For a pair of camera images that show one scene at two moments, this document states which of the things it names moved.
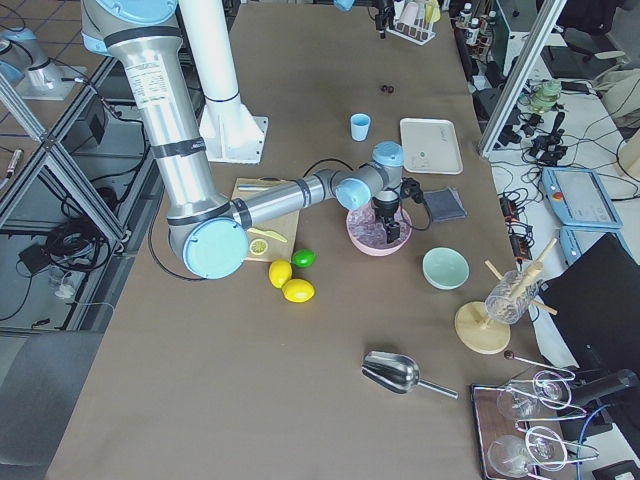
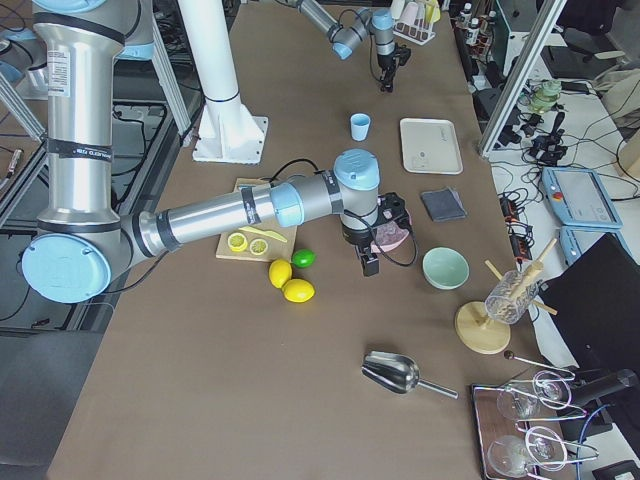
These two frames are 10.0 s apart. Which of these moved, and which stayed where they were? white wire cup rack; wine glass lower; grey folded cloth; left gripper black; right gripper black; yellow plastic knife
Moved: right gripper black; left gripper black
Stayed: white wire cup rack; wine glass lower; yellow plastic knife; grey folded cloth
